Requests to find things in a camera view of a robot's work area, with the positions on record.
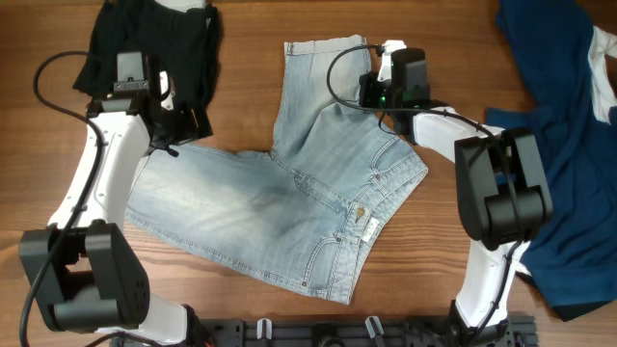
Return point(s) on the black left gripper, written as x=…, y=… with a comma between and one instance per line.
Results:
x=189, y=128

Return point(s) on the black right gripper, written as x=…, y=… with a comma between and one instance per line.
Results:
x=368, y=93

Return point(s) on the light blue denim shorts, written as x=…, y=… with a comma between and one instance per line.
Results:
x=303, y=215

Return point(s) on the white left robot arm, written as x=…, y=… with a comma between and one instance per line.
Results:
x=84, y=276

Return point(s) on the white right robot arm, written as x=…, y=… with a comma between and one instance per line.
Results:
x=502, y=196

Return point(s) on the folded black garment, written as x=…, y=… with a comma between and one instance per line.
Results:
x=185, y=44

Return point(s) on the blue and white shirt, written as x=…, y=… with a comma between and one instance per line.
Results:
x=561, y=57

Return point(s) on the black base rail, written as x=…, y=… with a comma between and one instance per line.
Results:
x=421, y=331

